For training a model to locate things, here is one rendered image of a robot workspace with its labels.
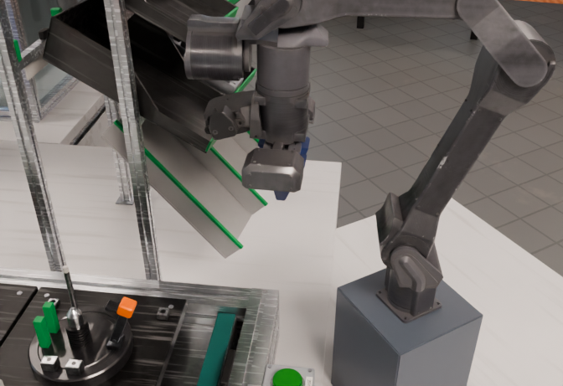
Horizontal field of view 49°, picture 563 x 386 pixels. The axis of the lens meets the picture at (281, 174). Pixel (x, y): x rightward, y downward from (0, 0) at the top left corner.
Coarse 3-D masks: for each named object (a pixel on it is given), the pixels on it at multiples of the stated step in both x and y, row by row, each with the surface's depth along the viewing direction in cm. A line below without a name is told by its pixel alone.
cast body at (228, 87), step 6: (240, 78) 107; (210, 84) 105; (216, 84) 105; (222, 84) 105; (228, 84) 104; (234, 84) 105; (240, 84) 108; (222, 90) 105; (228, 90) 105; (234, 90) 105
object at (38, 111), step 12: (12, 0) 154; (12, 12) 155; (12, 24) 156; (24, 36) 161; (24, 48) 162; (24, 72) 163; (24, 84) 166; (72, 84) 190; (36, 96) 169; (60, 96) 183; (36, 108) 169; (48, 108) 176; (0, 120) 172; (36, 120) 171
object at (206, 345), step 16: (224, 320) 96; (192, 336) 98; (208, 336) 98; (224, 336) 94; (176, 352) 95; (192, 352) 95; (208, 352) 91; (224, 352) 91; (176, 368) 92; (192, 368) 92; (208, 368) 88; (176, 384) 90; (192, 384) 90; (208, 384) 86
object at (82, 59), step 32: (96, 0) 98; (64, 32) 88; (96, 32) 102; (160, 32) 98; (64, 64) 91; (96, 64) 90; (160, 64) 102; (160, 96) 97; (192, 96) 101; (192, 128) 95
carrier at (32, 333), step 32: (32, 320) 93; (64, 320) 91; (96, 320) 90; (128, 320) 93; (160, 320) 93; (0, 352) 88; (32, 352) 85; (64, 352) 85; (96, 352) 85; (128, 352) 87; (160, 352) 88; (0, 384) 81; (32, 384) 83; (64, 384) 82; (96, 384) 83; (128, 384) 83; (160, 384) 85
